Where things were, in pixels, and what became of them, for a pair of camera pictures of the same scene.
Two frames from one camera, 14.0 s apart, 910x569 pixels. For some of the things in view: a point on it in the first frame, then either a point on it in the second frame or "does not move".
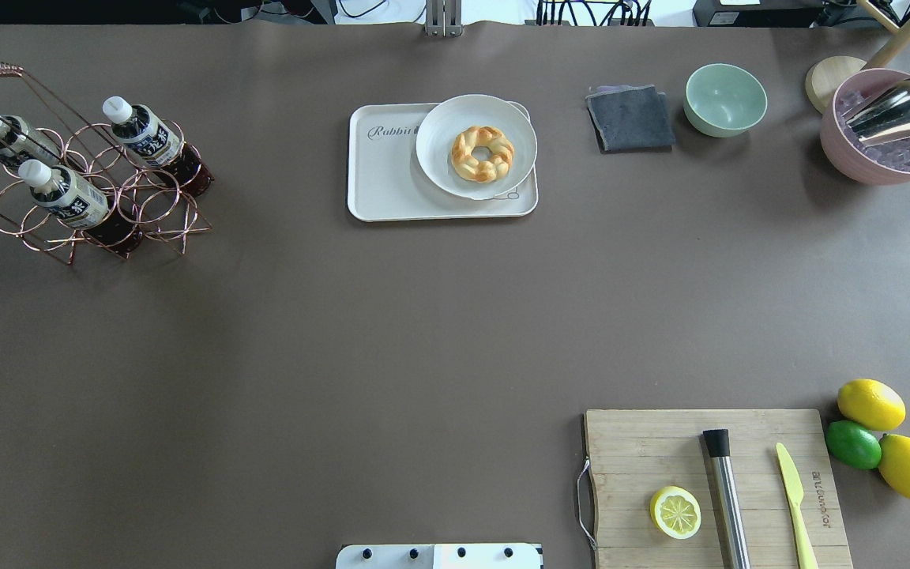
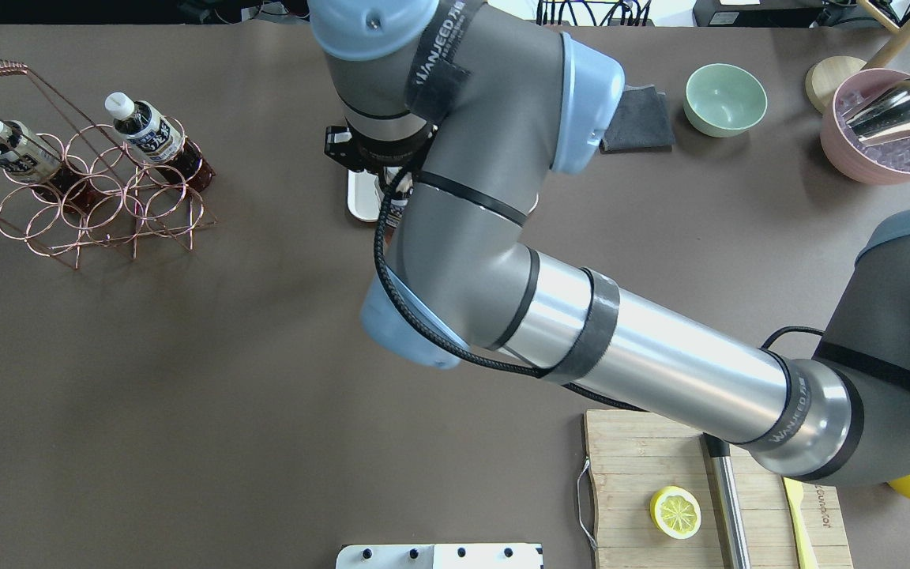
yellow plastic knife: [794, 487] does not move
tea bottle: [155, 141] does not move
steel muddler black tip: [731, 535] does not move
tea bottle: [81, 204] → [400, 199]
